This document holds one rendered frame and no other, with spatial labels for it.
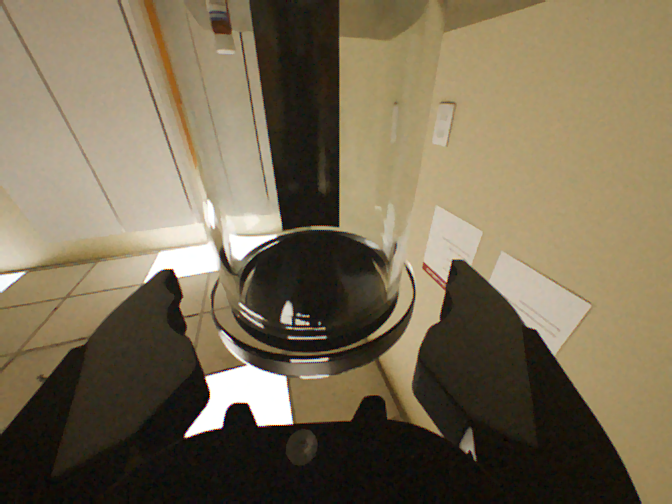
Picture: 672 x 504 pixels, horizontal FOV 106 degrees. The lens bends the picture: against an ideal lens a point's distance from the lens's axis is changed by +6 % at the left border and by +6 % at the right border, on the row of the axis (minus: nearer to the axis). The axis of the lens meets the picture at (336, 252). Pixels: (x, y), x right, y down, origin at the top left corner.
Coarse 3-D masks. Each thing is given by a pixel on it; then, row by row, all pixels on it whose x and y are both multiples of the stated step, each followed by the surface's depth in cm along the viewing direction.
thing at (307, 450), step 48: (240, 432) 5; (288, 432) 5; (336, 432) 5; (384, 432) 5; (432, 432) 5; (144, 480) 4; (192, 480) 4; (240, 480) 4; (288, 480) 4; (336, 480) 4; (384, 480) 4; (432, 480) 4; (480, 480) 4
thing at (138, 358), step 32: (160, 288) 10; (128, 320) 8; (160, 320) 8; (96, 352) 7; (128, 352) 7; (160, 352) 7; (192, 352) 7; (96, 384) 6; (128, 384) 6; (160, 384) 6; (192, 384) 7; (96, 416) 6; (128, 416) 6; (160, 416) 6; (192, 416) 7; (64, 448) 5; (96, 448) 5; (160, 448) 6
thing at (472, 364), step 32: (448, 288) 10; (480, 288) 10; (448, 320) 8; (480, 320) 8; (512, 320) 8; (448, 352) 7; (480, 352) 7; (512, 352) 7; (416, 384) 7; (448, 384) 6; (480, 384) 6; (512, 384) 6; (448, 416) 6; (480, 416) 6; (512, 416) 6
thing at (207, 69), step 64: (128, 0) 6; (192, 0) 5; (256, 0) 5; (320, 0) 5; (384, 0) 5; (448, 0) 7; (192, 64) 6; (256, 64) 5; (320, 64) 5; (384, 64) 6; (192, 128) 7; (256, 128) 6; (320, 128) 6; (384, 128) 6; (192, 192) 9; (256, 192) 7; (320, 192) 7; (384, 192) 8; (256, 256) 8; (320, 256) 8; (384, 256) 9; (256, 320) 10; (320, 320) 9; (384, 320) 11
